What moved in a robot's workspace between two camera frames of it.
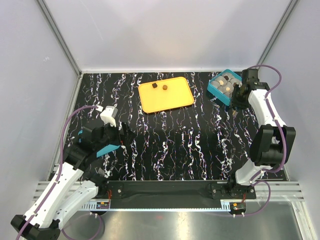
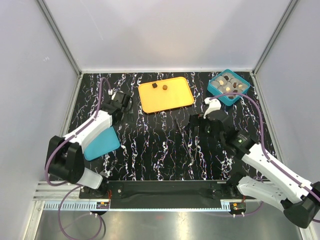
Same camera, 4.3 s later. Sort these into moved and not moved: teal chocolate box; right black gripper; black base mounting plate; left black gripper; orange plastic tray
Moved: left black gripper; right black gripper
Not moved: orange plastic tray; teal chocolate box; black base mounting plate
